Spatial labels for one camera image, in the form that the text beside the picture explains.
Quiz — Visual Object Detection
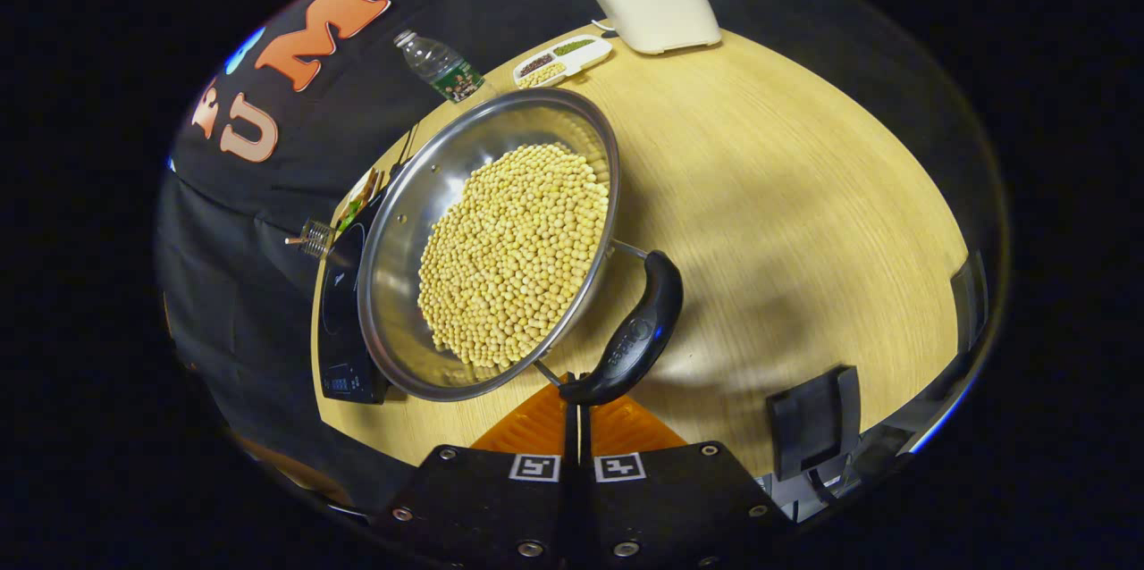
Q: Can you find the black induction cooktop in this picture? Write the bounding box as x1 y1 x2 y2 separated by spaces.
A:
317 186 405 406

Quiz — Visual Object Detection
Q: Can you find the clear plastic water bottle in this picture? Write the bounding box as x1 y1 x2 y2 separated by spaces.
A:
393 29 489 105

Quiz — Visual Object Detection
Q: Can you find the pile of yellow soybeans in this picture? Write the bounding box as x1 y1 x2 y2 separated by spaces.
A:
417 143 612 369

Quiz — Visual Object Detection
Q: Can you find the stainless steel pot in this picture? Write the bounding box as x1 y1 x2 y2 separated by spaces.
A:
357 88 686 407

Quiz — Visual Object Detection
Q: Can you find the black stand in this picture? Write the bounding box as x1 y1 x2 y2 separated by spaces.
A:
766 365 863 482

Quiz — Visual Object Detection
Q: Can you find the metal mesh holder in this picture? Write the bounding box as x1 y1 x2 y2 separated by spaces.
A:
285 218 337 259

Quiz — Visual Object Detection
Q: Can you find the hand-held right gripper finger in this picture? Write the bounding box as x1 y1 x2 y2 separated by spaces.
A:
581 393 795 570
369 373 582 570

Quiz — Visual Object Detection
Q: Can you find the sandwich with lettuce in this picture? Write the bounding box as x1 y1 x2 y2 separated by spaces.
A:
334 166 385 233

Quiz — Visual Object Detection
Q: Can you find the black backdrop cloth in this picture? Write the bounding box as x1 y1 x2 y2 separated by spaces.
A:
156 0 895 517

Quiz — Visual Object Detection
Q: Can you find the white divided bean plate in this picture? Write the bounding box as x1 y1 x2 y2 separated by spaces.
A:
512 34 615 90

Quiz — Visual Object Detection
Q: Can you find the white toaster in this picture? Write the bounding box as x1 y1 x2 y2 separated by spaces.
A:
580 0 723 56

